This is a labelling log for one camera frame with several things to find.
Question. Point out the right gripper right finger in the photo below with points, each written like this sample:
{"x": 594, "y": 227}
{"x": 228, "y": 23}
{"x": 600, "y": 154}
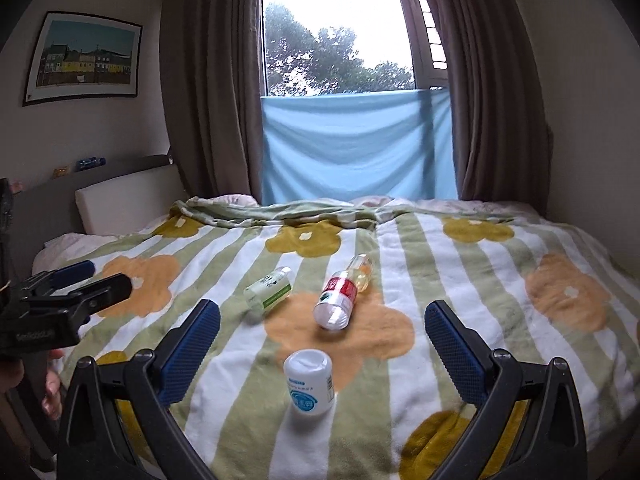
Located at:
{"x": 550, "y": 440}

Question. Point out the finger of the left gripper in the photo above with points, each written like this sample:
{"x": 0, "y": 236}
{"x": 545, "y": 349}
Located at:
{"x": 48, "y": 282}
{"x": 99, "y": 295}

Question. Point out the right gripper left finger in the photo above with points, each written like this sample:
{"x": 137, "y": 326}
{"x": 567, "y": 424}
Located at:
{"x": 94, "y": 442}

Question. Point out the white blue label bottle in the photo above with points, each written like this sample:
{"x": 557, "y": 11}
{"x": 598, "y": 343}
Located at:
{"x": 309, "y": 376}

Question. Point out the person's left hand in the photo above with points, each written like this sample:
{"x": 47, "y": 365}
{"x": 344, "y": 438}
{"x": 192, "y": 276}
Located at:
{"x": 12, "y": 372}

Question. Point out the grey headboard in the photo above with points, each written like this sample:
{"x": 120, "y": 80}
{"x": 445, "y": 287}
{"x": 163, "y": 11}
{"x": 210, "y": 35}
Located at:
{"x": 49, "y": 210}

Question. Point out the white headboard cushion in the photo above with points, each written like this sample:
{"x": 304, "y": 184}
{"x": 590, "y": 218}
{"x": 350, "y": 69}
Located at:
{"x": 127, "y": 204}

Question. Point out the orange toy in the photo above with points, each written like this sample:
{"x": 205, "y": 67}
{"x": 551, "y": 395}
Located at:
{"x": 60, "y": 172}

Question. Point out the blue toy car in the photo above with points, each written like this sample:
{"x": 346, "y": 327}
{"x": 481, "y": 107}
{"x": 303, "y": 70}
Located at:
{"x": 89, "y": 163}

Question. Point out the green label clear bottle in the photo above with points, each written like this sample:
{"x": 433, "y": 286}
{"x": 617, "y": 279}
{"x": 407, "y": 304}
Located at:
{"x": 270, "y": 290}

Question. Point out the floral striped blanket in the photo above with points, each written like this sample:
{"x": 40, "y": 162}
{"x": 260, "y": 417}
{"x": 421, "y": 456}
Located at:
{"x": 536, "y": 288}

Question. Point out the framed city picture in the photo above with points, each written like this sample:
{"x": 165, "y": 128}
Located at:
{"x": 83, "y": 56}

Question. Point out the small yellow liquid bottle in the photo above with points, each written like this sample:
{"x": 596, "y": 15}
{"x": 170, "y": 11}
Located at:
{"x": 359, "y": 271}

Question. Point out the red label clear bottle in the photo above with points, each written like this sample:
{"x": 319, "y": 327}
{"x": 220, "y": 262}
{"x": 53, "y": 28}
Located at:
{"x": 336, "y": 302}

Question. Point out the right brown curtain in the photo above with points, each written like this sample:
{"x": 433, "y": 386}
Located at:
{"x": 502, "y": 141}

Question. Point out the brown curtain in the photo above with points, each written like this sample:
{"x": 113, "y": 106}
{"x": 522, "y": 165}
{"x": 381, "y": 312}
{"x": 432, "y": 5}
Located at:
{"x": 502, "y": 141}
{"x": 210, "y": 80}

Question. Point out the light blue hanging cloth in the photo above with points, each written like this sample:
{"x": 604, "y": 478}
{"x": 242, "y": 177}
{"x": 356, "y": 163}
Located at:
{"x": 351, "y": 145}

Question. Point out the left brown curtain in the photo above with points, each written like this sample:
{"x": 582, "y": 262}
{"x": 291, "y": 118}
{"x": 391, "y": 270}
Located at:
{"x": 210, "y": 80}

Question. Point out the window frame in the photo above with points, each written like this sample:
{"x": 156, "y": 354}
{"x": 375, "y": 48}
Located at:
{"x": 351, "y": 46}

